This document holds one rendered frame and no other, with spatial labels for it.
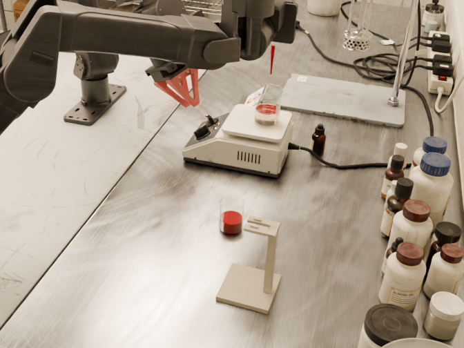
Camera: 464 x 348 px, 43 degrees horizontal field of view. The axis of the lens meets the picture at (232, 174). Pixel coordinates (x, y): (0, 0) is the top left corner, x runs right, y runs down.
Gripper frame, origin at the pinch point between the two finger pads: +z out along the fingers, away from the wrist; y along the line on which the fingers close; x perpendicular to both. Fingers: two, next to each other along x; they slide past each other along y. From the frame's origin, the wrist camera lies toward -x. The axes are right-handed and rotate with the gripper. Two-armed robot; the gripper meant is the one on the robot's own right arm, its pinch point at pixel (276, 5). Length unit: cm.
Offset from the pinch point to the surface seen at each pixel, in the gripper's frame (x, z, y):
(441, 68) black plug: 26, 50, -35
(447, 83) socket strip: 29, 47, -36
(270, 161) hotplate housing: 27.9, -6.3, -2.6
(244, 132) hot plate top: 23.2, -5.6, 2.9
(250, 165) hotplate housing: 29.7, -6.3, 1.3
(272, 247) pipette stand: 22.3, -37.6, -9.5
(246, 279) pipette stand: 31.1, -35.8, -5.9
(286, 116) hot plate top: 23.2, 3.9, -3.1
